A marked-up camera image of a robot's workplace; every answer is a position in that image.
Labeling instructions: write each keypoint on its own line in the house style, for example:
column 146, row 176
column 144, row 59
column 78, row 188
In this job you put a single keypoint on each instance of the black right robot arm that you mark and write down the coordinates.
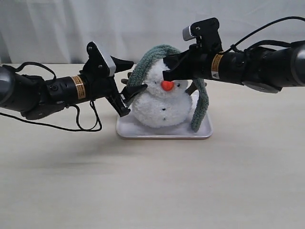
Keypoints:
column 257, row 67

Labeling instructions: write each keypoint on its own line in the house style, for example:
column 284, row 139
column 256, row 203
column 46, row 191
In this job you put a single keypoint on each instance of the white backdrop curtain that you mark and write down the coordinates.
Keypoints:
column 57, row 31

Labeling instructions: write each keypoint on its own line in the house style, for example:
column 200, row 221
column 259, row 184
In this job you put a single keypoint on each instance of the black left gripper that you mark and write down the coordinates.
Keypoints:
column 98, row 84

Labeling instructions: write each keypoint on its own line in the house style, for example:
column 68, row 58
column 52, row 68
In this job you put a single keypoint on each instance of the white rectangular tray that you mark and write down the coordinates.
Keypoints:
column 197, row 126

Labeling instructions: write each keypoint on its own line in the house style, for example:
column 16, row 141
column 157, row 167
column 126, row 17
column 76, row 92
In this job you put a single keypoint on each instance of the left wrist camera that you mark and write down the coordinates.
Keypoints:
column 99, row 63

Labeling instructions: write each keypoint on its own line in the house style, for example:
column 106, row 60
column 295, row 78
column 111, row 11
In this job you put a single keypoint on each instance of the white plush snowman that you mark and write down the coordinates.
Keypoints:
column 162, row 103

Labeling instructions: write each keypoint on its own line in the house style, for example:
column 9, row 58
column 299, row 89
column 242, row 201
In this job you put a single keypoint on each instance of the green fuzzy scarf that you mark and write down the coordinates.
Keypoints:
column 136, row 76

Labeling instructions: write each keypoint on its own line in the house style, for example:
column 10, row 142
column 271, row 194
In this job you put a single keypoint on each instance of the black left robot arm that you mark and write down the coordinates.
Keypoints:
column 36, row 98

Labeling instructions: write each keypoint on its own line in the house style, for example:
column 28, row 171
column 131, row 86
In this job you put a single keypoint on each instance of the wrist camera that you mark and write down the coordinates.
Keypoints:
column 206, row 34
column 99, row 63

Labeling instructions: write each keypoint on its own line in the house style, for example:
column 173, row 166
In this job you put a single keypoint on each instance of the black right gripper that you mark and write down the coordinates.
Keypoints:
column 191, row 64

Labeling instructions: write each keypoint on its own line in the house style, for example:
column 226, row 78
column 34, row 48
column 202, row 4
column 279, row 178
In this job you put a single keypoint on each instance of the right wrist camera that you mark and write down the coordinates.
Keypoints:
column 206, row 34

